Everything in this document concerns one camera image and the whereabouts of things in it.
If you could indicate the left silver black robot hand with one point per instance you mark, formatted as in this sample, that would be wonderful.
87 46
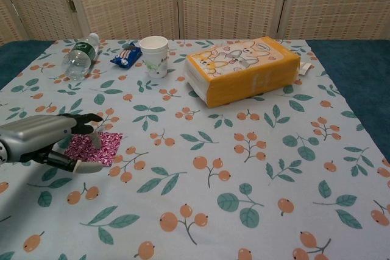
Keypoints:
33 132

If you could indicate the pink packet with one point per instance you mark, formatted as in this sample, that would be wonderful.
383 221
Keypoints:
111 147

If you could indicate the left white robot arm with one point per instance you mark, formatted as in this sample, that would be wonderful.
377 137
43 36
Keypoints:
2 153

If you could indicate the clear plastic water bottle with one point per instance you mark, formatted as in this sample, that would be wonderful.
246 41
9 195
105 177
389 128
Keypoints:
80 56

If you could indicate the blue cookie snack packet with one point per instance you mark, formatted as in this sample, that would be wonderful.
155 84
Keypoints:
125 56

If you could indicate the white paper cup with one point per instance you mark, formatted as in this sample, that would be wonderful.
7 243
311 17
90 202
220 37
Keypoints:
155 59

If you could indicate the floral fruit print tablecloth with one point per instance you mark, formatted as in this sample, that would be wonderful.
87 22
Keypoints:
195 181

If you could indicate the yellow cartoon tissue pack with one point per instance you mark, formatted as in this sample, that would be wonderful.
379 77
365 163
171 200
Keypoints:
237 74

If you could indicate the white mint paper packet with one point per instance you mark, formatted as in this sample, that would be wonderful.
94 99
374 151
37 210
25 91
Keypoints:
304 68

